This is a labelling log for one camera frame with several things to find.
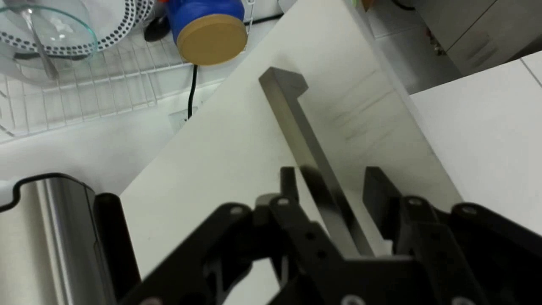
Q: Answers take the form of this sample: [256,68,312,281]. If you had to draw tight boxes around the white plate with dotted rim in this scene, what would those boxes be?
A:
[0,0,158,56]

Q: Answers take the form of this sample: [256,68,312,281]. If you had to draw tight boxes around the white wire dish rack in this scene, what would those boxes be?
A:
[0,0,285,143]

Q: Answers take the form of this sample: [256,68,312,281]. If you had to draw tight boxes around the clear glass bowl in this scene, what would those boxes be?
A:
[0,2,102,60]

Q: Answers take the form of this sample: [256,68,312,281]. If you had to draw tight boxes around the white drawer with metal handle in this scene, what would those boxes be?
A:
[119,0,466,305]

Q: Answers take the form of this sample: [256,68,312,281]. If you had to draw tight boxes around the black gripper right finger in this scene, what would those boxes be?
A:
[363,166,542,305]

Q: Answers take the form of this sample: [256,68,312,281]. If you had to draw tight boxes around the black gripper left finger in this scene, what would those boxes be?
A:
[117,165,366,305]

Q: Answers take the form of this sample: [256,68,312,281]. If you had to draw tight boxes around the blue jar with tan lid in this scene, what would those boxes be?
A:
[164,0,251,66]

